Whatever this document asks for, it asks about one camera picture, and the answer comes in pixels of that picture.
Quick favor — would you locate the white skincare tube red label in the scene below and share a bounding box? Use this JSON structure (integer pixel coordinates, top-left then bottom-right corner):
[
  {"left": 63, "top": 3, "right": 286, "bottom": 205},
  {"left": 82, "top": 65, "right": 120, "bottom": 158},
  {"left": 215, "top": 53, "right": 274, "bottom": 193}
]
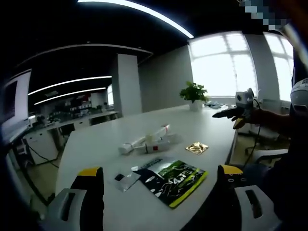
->
[{"left": 143, "top": 133, "right": 185, "bottom": 154}]

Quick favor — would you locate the black green skincare packet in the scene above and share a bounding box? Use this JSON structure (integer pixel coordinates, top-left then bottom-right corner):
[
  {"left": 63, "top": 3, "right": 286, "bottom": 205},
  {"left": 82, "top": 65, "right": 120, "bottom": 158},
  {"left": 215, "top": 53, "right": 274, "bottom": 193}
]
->
[{"left": 138, "top": 160, "right": 209, "bottom": 209}]

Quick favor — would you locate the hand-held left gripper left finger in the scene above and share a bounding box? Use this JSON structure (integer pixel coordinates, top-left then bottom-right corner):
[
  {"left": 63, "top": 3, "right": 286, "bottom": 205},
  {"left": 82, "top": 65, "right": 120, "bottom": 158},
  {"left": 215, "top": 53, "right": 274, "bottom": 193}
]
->
[{"left": 39, "top": 167, "right": 104, "bottom": 231}]

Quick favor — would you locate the green plant in white pot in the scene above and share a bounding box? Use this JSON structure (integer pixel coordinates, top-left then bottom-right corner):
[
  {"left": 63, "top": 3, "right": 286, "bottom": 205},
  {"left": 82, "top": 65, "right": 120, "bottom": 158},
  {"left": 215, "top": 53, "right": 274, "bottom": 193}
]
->
[{"left": 179, "top": 81, "right": 210, "bottom": 112}]

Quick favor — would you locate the person's right hand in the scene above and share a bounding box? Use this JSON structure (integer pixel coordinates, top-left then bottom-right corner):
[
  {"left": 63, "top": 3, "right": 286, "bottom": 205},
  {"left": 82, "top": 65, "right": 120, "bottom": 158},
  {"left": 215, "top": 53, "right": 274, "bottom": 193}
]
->
[{"left": 244, "top": 107, "right": 267, "bottom": 126}]

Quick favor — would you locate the white worn device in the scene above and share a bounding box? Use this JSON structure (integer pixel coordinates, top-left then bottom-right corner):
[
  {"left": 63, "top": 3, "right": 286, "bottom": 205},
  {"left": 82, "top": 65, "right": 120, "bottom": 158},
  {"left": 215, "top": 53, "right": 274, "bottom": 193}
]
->
[{"left": 290, "top": 78, "right": 308, "bottom": 114}]

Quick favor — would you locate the long ceiling light strip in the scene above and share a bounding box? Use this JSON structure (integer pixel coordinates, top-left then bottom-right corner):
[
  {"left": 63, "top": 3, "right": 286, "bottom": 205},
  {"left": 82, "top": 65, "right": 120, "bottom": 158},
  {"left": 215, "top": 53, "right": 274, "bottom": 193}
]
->
[{"left": 77, "top": 0, "right": 195, "bottom": 39}]

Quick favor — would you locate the short white skincare tube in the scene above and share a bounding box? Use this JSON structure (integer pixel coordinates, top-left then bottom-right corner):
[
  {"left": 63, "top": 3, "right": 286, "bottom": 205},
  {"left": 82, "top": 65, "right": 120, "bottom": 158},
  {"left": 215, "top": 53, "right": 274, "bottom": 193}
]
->
[{"left": 117, "top": 137, "right": 148, "bottom": 156}]

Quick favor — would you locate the gold skincare sachet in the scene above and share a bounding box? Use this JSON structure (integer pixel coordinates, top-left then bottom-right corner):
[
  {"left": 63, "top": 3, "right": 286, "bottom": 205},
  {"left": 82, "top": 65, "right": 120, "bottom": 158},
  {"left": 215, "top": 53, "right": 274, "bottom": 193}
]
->
[{"left": 185, "top": 141, "right": 209, "bottom": 156}]

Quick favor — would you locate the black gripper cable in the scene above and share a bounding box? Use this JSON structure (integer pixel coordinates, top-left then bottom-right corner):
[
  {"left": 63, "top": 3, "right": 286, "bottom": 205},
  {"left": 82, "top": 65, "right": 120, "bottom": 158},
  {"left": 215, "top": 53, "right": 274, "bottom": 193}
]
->
[{"left": 242, "top": 98, "right": 263, "bottom": 167}]

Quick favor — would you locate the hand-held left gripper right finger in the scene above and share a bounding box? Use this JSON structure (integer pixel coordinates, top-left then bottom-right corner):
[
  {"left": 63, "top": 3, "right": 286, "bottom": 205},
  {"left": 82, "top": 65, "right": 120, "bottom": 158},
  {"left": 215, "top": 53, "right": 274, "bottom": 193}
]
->
[{"left": 217, "top": 164, "right": 282, "bottom": 231}]

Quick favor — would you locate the white office chair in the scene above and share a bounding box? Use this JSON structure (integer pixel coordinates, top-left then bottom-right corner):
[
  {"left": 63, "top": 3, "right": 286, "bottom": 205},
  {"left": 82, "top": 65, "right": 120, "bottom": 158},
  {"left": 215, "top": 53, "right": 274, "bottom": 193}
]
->
[{"left": 244, "top": 145, "right": 289, "bottom": 168}]

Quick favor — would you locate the clear skincare sachet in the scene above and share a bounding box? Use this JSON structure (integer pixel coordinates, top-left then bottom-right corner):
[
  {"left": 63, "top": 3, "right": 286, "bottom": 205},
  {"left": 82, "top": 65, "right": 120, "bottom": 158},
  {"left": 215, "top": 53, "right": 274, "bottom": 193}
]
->
[{"left": 106, "top": 166, "right": 141, "bottom": 193}]

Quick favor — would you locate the row of background office desks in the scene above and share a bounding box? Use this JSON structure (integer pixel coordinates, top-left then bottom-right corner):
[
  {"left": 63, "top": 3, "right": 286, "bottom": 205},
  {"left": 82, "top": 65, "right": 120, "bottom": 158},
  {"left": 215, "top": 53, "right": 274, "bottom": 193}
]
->
[{"left": 27, "top": 109, "right": 120, "bottom": 135}]

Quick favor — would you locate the wall screen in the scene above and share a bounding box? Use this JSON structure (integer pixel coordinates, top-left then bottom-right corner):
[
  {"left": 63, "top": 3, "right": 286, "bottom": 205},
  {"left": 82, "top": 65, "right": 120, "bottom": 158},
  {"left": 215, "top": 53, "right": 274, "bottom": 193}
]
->
[{"left": 0, "top": 69, "right": 32, "bottom": 137}]

